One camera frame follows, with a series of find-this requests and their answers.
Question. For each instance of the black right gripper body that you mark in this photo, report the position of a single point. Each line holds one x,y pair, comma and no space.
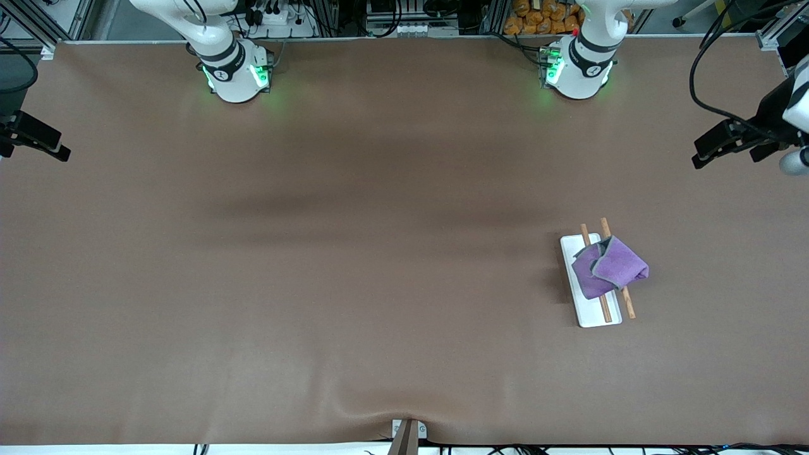
14,129

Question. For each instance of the aluminium frame profile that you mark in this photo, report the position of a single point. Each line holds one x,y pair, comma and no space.
774,39
82,19

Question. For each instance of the brown table cover mat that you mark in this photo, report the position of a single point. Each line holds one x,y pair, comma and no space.
379,253

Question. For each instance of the wooden rack rod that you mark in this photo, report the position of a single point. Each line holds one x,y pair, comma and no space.
607,309
629,306

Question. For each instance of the metal clamp bracket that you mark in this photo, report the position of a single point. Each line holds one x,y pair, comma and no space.
396,430

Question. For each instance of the white terminal strip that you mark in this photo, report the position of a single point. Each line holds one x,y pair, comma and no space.
411,29

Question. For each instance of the brown camera post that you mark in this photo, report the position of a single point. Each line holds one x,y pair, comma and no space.
404,443

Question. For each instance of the pile of orange packets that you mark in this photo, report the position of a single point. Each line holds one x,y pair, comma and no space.
537,19

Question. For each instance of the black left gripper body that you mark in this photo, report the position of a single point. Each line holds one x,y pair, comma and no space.
767,119

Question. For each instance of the white stand leg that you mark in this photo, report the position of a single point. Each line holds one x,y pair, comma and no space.
695,11

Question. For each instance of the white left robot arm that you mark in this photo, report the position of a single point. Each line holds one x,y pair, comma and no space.
578,79

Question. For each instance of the white rectangular rack base tray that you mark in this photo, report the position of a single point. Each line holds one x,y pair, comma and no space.
588,313

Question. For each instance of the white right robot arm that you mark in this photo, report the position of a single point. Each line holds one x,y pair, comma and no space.
234,82

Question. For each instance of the white power strip with plugs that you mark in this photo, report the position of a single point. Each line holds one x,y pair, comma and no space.
278,19

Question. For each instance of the purple towel with grey edge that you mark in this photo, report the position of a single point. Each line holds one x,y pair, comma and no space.
616,265

